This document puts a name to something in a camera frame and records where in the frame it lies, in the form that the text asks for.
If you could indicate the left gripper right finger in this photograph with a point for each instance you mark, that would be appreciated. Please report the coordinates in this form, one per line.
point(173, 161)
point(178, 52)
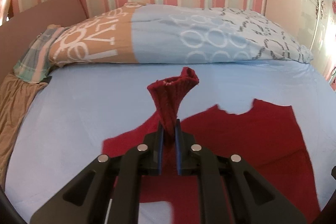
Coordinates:
point(230, 189)

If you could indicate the plaid pastel cloth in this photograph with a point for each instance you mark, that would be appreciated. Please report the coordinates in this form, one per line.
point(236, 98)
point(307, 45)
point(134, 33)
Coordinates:
point(34, 65)

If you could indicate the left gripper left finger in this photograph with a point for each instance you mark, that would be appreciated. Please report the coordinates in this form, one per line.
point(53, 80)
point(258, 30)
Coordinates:
point(107, 190)

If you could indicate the brown bed sheet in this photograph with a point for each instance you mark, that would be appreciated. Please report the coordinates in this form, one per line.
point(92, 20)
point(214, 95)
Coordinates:
point(16, 98)

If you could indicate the white decorated wardrobe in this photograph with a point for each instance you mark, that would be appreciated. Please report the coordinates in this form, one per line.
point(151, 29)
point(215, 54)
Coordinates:
point(317, 33)

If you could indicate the brown headboard panel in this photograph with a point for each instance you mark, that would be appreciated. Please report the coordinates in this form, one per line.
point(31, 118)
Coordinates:
point(23, 28)

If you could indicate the red knit sweater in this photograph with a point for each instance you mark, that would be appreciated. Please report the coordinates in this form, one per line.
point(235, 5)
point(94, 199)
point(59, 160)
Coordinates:
point(267, 137)

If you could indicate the light blue bed cover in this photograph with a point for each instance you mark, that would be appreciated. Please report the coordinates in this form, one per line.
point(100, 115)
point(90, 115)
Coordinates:
point(83, 105)

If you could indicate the patterned blue brown pillow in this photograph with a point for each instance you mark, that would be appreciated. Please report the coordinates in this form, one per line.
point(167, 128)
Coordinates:
point(163, 34)

